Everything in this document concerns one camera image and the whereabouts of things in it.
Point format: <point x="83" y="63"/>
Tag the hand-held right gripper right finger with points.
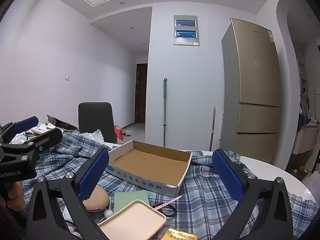
<point x="227" y="175"/>

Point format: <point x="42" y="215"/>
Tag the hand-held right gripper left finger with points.
<point x="92" y="175"/>

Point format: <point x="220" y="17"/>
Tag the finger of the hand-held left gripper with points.
<point x="47" y="137"/>
<point x="25" y="124"/>

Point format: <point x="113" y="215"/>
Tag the beige round powder puff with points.
<point x="97" y="200"/>

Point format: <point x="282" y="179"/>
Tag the green felt cloth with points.
<point x="130" y="197"/>

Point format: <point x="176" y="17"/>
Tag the beige phone case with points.
<point x="130" y="220"/>

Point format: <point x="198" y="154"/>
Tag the cardboard box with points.
<point x="150" y="160"/>

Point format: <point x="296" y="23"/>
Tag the gold foil packet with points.
<point x="178" y="235"/>

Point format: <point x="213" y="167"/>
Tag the person's left hand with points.
<point x="17" y="195"/>

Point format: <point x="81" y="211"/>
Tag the small white carton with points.
<point x="41" y="128"/>

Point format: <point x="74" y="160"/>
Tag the blue plaid cloth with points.
<point x="200" y="192"/>

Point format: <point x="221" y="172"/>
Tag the clear plastic bag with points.
<point x="96" y="136"/>

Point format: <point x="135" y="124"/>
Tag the red bag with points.
<point x="118" y="133"/>

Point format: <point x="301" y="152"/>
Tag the black chair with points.
<point x="95" y="120"/>

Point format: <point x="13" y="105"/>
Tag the pink pen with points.
<point x="167" y="202"/>

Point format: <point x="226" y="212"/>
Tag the white cabinet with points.
<point x="305" y="140"/>

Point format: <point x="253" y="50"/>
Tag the dark wooden door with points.
<point x="141" y="92"/>

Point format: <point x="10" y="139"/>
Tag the gold refrigerator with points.
<point x="255" y="80"/>

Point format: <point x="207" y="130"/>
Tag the grey electrical panel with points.
<point x="186" y="40"/>

